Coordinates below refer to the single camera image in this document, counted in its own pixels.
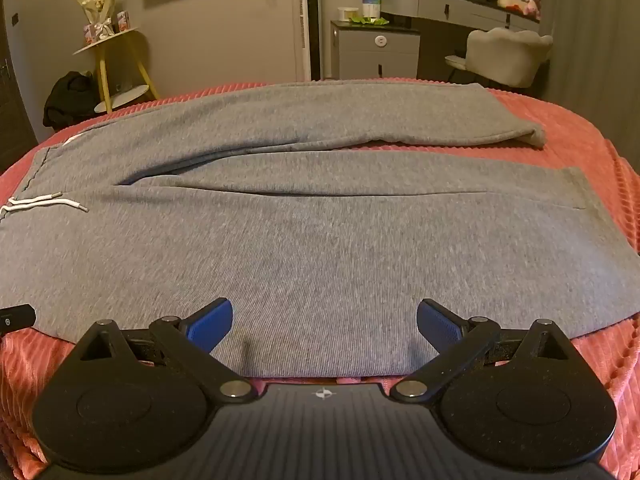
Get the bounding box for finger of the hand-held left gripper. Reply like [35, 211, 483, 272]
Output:
[0, 304, 37, 334]

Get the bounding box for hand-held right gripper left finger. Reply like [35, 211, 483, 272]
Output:
[75, 298, 257, 405]

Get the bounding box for white tower air conditioner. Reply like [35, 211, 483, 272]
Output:
[292, 0, 321, 82]

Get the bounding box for grey bedside cabinet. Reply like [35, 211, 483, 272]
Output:
[330, 20, 422, 81]

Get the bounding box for dark wooden cabinet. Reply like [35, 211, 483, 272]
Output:
[0, 7, 38, 161]

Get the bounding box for yellow side table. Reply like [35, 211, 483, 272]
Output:
[72, 29, 161, 114]

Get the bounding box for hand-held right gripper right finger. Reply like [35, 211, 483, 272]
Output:
[389, 298, 571, 403]

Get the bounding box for cream wrapped flower bouquet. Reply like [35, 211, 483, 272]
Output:
[74, 0, 126, 44]

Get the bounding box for pink ribbed blanket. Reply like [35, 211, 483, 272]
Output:
[0, 77, 640, 480]

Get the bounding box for grey curtain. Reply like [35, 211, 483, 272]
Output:
[540, 0, 640, 116]

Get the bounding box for beige shell-back chair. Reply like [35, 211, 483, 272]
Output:
[444, 28, 555, 90]

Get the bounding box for grey pants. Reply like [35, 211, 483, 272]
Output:
[0, 80, 640, 381]

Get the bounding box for black bag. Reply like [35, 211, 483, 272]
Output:
[42, 71, 101, 129]

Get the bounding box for grey vanity desk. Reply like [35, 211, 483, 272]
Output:
[381, 0, 542, 81]

